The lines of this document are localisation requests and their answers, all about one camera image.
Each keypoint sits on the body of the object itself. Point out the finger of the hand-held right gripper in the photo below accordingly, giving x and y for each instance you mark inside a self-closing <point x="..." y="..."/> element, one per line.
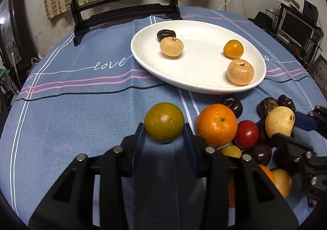
<point x="288" y="143"/>
<point x="304" y="120"/>

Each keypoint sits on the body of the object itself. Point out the yellow potato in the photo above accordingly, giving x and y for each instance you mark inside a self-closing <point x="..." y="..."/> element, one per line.
<point x="278" y="121"/>

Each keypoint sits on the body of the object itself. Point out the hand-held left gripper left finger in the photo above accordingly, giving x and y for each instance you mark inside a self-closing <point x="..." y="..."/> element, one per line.
<point x="138" y="150"/>

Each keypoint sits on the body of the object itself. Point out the orange tangerine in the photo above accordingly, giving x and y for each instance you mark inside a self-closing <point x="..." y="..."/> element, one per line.
<point x="267" y="172"/>
<point x="217" y="125"/>

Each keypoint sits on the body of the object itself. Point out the grey mesh heater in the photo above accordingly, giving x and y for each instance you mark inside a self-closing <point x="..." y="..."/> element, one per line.
<point x="320" y="73"/>

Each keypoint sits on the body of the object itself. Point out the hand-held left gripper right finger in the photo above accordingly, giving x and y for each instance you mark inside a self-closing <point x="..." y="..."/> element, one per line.
<point x="191" y="153"/>

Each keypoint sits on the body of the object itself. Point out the black metal rack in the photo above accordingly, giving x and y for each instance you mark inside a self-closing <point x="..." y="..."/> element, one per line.
<point x="280" y="15"/>

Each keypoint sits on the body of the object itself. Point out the dark carved wooden frame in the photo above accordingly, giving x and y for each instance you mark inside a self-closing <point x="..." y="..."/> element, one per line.
<point x="20" y="28"/>

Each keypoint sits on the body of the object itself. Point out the small yellow kumquat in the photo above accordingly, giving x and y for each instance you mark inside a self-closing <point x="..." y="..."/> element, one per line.
<point x="231" y="151"/>

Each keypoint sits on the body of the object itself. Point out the orange kumquat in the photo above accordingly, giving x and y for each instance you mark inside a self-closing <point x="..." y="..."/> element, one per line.
<point x="233" y="49"/>

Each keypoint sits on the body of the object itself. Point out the green plastic bracket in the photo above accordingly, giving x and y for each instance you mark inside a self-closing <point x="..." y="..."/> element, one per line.
<point x="2" y="74"/>

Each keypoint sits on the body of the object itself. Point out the wrinkled brown chestnut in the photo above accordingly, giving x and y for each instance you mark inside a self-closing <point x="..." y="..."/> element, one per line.
<point x="267" y="106"/>

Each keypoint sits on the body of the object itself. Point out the black hat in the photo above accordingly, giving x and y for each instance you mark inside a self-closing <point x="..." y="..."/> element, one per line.
<point x="263" y="18"/>

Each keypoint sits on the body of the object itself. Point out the black speaker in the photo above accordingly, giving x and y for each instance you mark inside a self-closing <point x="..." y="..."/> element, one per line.
<point x="310" y="10"/>

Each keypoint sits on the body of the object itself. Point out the clear plastic bag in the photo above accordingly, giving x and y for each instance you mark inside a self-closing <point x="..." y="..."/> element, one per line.
<point x="35" y="61"/>

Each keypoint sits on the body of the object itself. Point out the yellow cardboard box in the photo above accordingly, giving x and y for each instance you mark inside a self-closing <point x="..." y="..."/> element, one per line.
<point x="291" y="0"/>

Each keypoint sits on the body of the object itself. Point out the white oval plate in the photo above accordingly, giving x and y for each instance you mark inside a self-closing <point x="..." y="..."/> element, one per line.
<point x="201" y="61"/>

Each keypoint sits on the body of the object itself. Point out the red round gadget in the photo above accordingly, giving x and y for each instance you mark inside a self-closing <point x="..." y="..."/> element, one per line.
<point x="302" y="51"/>

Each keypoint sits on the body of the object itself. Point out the red cherry tomato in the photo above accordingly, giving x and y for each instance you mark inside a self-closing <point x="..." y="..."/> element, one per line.
<point x="246" y="134"/>

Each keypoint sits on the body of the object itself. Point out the green tangerine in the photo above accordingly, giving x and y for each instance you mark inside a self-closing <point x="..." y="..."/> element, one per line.
<point x="163" y="120"/>

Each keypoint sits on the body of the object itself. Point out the dark brown chestnut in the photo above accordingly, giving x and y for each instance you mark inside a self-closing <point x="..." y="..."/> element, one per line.
<point x="166" y="34"/>

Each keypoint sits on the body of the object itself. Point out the computer monitor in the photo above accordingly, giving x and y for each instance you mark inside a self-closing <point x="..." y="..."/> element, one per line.
<point x="296" y="27"/>

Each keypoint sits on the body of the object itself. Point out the blue striped tablecloth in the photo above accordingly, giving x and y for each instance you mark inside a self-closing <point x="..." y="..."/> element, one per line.
<point x="76" y="107"/>

